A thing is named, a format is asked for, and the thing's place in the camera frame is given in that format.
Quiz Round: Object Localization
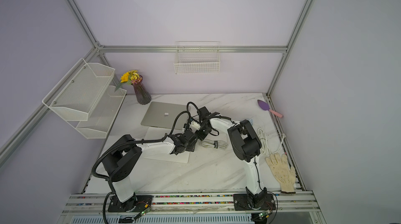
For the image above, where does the white charger cable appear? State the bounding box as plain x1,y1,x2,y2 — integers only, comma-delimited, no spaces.
198,129,231,151

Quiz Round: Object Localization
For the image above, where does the turquoise power strip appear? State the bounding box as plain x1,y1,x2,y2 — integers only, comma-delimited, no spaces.
242,119,254,125

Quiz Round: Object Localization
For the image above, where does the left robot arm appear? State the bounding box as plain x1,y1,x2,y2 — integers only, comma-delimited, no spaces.
91,129,198,204

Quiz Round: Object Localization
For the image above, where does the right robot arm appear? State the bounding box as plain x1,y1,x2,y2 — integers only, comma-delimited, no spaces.
195,107,268,210

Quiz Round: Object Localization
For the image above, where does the white laptop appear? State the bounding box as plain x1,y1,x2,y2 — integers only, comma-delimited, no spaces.
141,127,190,163

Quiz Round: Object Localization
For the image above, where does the silver grey laptop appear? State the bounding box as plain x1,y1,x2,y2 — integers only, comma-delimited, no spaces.
141,101,187,129

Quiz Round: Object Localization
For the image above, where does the purple pink spatula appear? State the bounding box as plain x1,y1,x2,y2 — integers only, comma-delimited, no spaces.
258,99,283,118

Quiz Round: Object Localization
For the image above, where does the purple glass vase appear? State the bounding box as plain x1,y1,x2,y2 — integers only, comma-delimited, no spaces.
132,75,151,105

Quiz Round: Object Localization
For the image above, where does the yellow flower bouquet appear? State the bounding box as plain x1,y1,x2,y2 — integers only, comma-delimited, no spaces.
115,70,143,91

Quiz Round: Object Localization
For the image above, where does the cream knitted glove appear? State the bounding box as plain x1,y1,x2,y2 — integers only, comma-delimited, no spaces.
265,153,296,194

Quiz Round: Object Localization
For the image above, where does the white two-tier mesh shelf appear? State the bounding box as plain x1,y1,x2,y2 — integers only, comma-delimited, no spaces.
42,59,126,139

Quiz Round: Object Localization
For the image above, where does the white power strip cord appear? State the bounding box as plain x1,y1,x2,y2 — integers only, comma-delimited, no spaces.
255,125,287,157

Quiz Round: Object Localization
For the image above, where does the white wire wall basket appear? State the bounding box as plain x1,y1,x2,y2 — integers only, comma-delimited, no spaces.
174,41,220,75

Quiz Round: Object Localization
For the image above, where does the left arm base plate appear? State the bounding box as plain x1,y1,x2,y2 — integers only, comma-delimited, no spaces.
108,195,153,213

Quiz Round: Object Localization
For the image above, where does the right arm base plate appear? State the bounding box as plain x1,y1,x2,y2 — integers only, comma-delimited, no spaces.
233,193,276,211

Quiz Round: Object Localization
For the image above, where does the aluminium frame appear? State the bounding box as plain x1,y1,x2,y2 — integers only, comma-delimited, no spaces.
0,0,328,224

